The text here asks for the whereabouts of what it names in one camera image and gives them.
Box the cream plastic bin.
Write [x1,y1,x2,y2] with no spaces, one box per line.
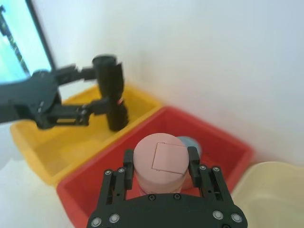
[231,161,304,228]

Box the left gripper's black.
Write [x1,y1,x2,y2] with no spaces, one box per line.
[0,63,119,130]

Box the white table cloth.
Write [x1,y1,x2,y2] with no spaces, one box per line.
[0,122,92,228]

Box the black cylindrical bottle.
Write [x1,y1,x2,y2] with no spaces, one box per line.
[92,54,130,133]

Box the black-framed monitor screen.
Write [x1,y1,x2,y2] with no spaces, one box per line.
[0,0,57,83]

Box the grey-blue round cup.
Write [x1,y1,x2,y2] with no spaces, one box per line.
[177,136,203,162]

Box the red plastic bin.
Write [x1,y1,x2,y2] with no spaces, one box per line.
[56,106,254,228]

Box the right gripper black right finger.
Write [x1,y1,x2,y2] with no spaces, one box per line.
[187,146,233,203]

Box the pink cylindrical cup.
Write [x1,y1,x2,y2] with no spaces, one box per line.
[133,133,190,194]

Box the yellow plastic bin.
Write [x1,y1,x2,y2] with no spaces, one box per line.
[9,82,164,188]

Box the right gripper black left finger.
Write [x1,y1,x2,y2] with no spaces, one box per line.
[97,149,136,209]

